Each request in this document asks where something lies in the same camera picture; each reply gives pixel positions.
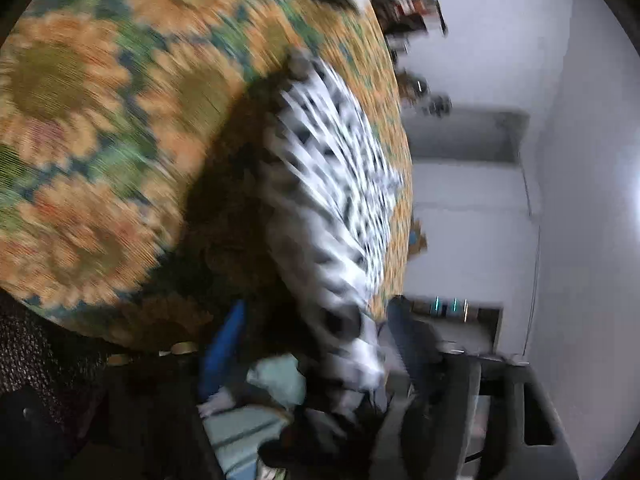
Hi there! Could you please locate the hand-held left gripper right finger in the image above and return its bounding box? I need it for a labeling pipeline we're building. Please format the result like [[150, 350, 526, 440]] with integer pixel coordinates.
[[387, 296, 581, 480]]

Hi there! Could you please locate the cardboard box with blue item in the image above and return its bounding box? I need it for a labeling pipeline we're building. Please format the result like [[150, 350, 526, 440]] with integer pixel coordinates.
[[407, 217, 429, 261]]

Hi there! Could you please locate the sunflower print bedspread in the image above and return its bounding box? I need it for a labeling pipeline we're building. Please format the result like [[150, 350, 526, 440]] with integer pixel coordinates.
[[0, 0, 416, 351]]

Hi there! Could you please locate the grey electric fan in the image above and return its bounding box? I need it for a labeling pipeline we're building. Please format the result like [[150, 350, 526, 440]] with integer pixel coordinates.
[[400, 72, 431, 106]]

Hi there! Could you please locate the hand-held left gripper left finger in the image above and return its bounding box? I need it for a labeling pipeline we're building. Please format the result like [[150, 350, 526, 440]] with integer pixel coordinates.
[[100, 300, 248, 480]]

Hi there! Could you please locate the white black spotted garment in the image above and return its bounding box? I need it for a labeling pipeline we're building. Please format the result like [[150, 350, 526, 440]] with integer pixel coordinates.
[[260, 50, 407, 411]]

